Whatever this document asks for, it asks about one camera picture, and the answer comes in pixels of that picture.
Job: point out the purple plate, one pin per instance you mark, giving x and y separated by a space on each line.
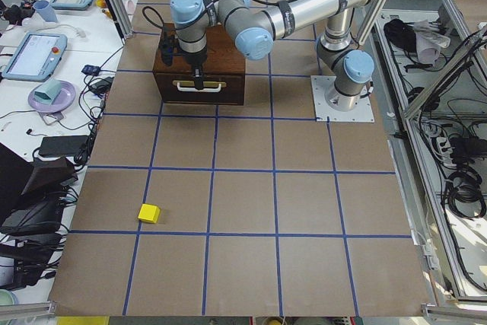
63 101

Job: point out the dark wooden drawer cabinet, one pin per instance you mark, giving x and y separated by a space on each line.
222 57

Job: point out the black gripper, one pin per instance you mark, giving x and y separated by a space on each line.
195 58

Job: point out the wooden drawer with handle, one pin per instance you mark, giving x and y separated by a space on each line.
217 89

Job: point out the yellow block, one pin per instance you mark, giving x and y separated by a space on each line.
149 213

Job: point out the light blue plastic cup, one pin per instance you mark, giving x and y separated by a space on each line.
44 9

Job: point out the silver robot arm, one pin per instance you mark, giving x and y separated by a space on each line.
255 33

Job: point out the near teach pendant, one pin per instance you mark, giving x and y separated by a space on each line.
36 58

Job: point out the small blue black device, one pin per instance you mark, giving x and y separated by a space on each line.
91 70

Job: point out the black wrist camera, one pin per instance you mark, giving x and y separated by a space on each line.
168 48

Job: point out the black laptop charger brick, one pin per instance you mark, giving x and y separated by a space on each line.
62 146

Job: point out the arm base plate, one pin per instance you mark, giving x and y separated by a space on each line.
331 106

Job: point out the teal cup on plate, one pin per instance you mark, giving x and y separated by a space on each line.
48 91

